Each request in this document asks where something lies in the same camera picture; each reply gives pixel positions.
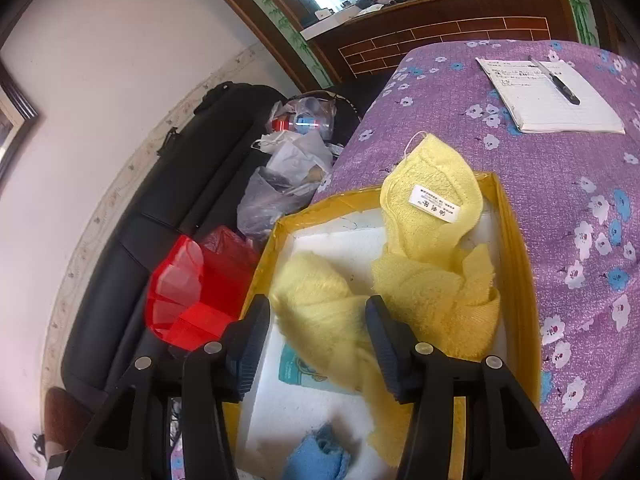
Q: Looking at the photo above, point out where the wooden brick-pattern counter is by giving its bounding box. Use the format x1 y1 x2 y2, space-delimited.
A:
300 0 576 83

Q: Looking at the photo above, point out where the red gift bag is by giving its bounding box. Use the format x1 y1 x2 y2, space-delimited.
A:
144 225 262 352

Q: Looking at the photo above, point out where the white flat box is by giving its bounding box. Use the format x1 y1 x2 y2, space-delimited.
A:
300 9 362 39

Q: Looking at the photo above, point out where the blue terry towel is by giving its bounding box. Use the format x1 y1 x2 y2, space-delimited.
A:
286 422 352 480

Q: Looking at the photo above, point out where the yellow cardboard box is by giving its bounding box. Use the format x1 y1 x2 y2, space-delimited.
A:
220 171 544 480

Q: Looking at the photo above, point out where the white notebook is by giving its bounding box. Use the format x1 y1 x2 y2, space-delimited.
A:
475 55 627 136

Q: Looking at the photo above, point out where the dark red cloth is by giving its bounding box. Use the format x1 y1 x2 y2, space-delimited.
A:
570 407 640 480

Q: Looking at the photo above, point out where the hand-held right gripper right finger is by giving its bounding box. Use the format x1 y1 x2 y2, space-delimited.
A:
364 295 574 480

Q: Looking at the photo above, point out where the white plastic bag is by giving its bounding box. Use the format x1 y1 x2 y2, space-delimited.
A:
251 131 335 187

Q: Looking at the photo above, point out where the dark framed wall picture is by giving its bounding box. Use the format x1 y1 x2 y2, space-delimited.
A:
0 60 40 183

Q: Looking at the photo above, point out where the clear bag of bottles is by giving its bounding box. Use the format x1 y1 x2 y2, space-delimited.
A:
269 96 335 142

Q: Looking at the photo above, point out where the yellow terry towel with label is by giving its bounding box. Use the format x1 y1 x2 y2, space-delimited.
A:
371 132 502 361

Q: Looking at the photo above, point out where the grey plastic bag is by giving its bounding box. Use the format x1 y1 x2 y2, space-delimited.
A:
236 166 332 254

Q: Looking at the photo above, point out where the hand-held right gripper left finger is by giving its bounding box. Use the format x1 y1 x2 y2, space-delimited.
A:
60 294 272 480

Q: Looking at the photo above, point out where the black leather sofa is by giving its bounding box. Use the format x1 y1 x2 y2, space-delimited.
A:
60 82 373 411

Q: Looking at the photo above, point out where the black silver pen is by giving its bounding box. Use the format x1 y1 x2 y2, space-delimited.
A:
528 55 582 107

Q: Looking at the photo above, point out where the bamboo wall decal strip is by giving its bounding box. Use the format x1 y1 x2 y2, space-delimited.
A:
220 0 334 89
559 0 601 47

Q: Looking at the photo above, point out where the teal printed packet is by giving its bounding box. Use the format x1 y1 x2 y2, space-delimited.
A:
278 341 352 397

